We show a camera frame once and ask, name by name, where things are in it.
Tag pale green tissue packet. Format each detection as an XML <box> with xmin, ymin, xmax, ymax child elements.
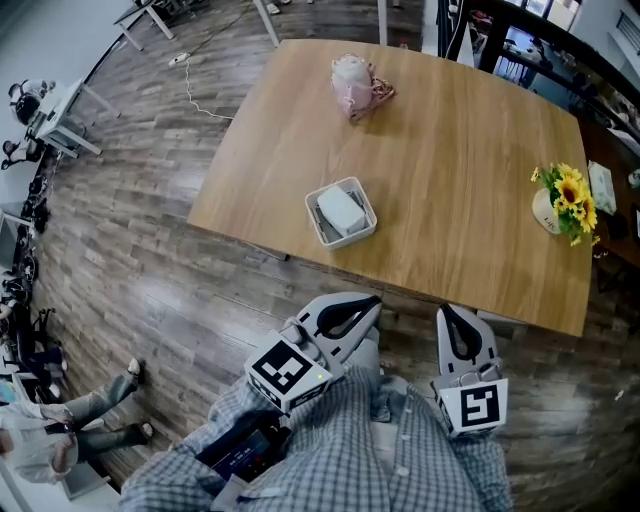
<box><xmin>586</xmin><ymin>160</ymin><xmax>618</xmax><ymax>217</ymax></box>

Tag dark wooden desk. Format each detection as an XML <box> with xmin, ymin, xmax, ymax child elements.
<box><xmin>577</xmin><ymin>114</ymin><xmax>640</xmax><ymax>297</ymax></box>

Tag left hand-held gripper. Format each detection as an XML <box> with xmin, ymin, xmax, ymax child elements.
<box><xmin>243</xmin><ymin>292</ymin><xmax>383</xmax><ymax>415</ymax></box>

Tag black metal railing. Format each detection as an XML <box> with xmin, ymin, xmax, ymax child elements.
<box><xmin>436</xmin><ymin>0</ymin><xmax>640</xmax><ymax>152</ymax></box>

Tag black-topped desk with white legs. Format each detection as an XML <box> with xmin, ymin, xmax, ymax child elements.
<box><xmin>113</xmin><ymin>0</ymin><xmax>177</xmax><ymax>52</ymax></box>

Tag white power strip with cable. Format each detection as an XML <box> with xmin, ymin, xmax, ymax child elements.
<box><xmin>167</xmin><ymin>51</ymin><xmax>236</xmax><ymax>122</ymax></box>

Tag pink drawstring bag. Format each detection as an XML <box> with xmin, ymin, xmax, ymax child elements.
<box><xmin>329</xmin><ymin>54</ymin><xmax>397</xmax><ymax>122</ymax></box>

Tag black and white headset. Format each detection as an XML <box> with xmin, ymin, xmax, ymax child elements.
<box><xmin>6</xmin><ymin>79</ymin><xmax>49</xmax><ymax>127</ymax></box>

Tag black chest-mounted screen device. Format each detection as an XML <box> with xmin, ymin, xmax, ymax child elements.
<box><xmin>195</xmin><ymin>411</ymin><xmax>292</xmax><ymax>484</ymax></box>

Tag black office chair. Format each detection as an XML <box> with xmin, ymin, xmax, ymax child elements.
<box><xmin>0</xmin><ymin>305</ymin><xmax>69</xmax><ymax>397</ymax></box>

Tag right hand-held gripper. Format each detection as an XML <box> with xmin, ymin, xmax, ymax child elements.
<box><xmin>430</xmin><ymin>303</ymin><xmax>510</xmax><ymax>440</ymax></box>

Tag small white side table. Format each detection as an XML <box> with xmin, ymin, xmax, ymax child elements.
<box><xmin>28</xmin><ymin>76</ymin><xmax>122</xmax><ymax>159</ymax></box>

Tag white-framed table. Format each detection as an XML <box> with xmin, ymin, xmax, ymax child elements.
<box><xmin>251</xmin><ymin>0</ymin><xmax>390</xmax><ymax>49</ymax></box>

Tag person's blue jeans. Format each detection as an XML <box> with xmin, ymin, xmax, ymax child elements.
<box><xmin>348</xmin><ymin>333</ymin><xmax>397</xmax><ymax>422</ymax></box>

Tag person's checked shirt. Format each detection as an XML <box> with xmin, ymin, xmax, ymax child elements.
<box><xmin>119</xmin><ymin>363</ymin><xmax>515</xmax><ymax>512</ymax></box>

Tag white square tray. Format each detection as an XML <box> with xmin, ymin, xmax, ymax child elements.
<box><xmin>304</xmin><ymin>175</ymin><xmax>378</xmax><ymax>252</ymax></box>

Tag sunflower bouquet in white pot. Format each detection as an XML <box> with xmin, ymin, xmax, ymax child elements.
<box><xmin>530</xmin><ymin>161</ymin><xmax>602</xmax><ymax>248</ymax></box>

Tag wooden table with white legs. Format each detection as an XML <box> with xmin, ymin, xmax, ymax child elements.
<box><xmin>186</xmin><ymin>38</ymin><xmax>595</xmax><ymax>339</ymax></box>

